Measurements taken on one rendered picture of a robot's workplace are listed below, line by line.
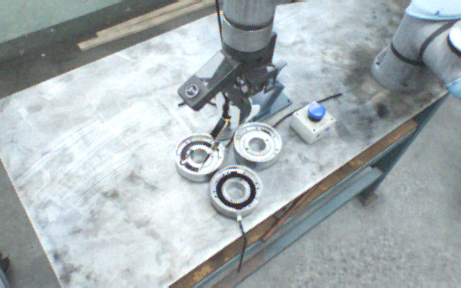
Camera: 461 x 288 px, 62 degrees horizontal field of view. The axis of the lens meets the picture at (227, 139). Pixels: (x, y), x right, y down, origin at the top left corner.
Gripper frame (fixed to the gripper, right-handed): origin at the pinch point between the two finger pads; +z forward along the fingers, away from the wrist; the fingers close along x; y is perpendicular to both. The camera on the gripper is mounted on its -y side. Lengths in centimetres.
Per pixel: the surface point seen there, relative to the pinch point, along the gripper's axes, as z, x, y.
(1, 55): 89, 159, -25
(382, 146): 38, -13, 54
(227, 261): 39.2, -12.2, -6.8
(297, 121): 9.9, -2.9, 18.7
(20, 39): 84, 158, -13
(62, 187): 13.2, 14.3, -31.1
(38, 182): 13.1, 18.2, -34.5
